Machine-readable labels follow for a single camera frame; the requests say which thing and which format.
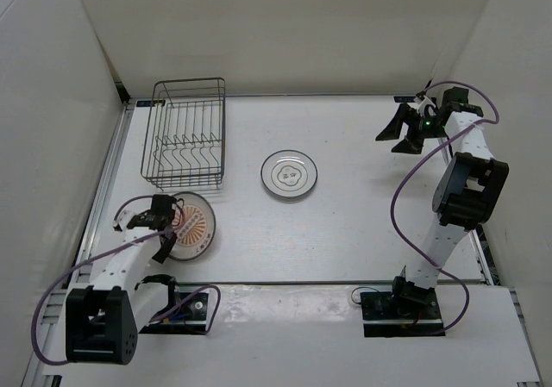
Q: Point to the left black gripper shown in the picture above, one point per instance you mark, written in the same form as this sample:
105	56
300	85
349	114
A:
161	253

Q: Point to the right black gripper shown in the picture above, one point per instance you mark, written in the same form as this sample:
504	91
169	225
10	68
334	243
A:
410	145

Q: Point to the orange patterned plate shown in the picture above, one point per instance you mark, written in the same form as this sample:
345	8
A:
198	232

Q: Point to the green-rimmed white plate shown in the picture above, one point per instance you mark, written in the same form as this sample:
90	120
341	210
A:
268	171
298	175

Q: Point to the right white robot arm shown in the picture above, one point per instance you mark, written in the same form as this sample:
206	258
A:
468	191

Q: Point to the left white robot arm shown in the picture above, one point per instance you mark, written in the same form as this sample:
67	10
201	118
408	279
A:
103	320

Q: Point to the blue corner label right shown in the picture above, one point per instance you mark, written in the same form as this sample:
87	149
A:
405	99

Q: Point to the blue corner label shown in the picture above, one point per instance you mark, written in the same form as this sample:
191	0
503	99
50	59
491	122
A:
405	99
150	103

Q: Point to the blue corner label left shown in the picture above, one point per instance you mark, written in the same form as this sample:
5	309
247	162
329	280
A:
150	103

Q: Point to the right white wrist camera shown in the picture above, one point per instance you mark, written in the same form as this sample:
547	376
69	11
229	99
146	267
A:
426	107

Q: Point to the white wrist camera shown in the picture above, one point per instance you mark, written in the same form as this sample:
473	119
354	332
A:
426	107
120	224

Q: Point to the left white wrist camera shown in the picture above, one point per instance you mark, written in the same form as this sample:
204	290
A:
120	224

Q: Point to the wire dish rack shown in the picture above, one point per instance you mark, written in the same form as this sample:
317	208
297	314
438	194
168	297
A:
184	144

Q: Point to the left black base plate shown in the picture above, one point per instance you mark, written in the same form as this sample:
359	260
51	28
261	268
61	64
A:
189	319

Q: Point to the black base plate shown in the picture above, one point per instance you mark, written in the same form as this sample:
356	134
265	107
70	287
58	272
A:
189	319
385	316

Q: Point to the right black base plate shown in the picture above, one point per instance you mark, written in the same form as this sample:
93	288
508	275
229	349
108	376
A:
385	316

